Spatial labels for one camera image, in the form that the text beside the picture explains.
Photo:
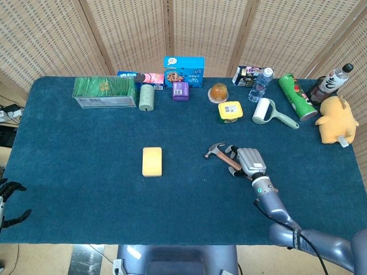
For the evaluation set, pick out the small purple box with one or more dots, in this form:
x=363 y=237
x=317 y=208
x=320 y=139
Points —
x=180 y=91

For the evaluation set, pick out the blue grey robot torso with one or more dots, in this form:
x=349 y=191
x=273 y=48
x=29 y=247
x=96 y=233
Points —
x=177 y=260

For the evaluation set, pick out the black purple snack box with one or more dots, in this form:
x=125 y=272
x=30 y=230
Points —
x=246 y=76

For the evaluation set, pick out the woven folding screen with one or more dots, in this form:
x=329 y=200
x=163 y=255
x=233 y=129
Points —
x=129 y=31

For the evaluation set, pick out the green chips can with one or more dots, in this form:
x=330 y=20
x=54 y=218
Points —
x=296 y=96

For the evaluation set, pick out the orange jelly cup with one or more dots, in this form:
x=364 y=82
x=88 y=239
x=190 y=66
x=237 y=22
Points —
x=218 y=92

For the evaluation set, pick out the blue table cloth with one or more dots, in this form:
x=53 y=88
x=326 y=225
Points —
x=100 y=200

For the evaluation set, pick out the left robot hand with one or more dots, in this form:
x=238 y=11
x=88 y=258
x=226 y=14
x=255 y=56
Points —
x=8 y=189

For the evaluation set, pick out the green tub with yellow lid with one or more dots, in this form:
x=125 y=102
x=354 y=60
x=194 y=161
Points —
x=230 y=111

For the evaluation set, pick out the blue pink sandwich cookie box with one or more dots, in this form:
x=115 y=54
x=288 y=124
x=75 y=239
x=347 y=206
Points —
x=149 y=78

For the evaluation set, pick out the yellow sponge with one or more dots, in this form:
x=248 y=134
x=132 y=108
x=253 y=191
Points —
x=152 y=161

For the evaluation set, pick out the white power strip with adapters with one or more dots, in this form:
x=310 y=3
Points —
x=11 y=112

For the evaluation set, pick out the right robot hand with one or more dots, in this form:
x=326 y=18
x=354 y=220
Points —
x=250 y=160

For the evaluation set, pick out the pale green lint roller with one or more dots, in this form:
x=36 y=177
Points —
x=262 y=110

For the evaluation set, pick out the dark drink bottle white label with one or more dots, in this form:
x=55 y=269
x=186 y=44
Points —
x=329 y=83

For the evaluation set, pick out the pale green dotted cylinder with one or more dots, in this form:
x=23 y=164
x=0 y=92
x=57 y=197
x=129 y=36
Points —
x=146 y=97

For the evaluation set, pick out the clear box of green packets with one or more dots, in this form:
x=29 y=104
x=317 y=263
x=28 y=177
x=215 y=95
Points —
x=104 y=91

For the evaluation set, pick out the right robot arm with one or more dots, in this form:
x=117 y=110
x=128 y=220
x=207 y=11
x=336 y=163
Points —
x=275 y=206

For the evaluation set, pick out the blue chocolate chip cookie box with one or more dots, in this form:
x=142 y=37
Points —
x=183 y=71

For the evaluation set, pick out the clear water bottle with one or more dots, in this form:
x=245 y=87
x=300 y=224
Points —
x=259 y=86

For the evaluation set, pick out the yellow plush toy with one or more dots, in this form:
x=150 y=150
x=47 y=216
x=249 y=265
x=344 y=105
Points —
x=337 y=120

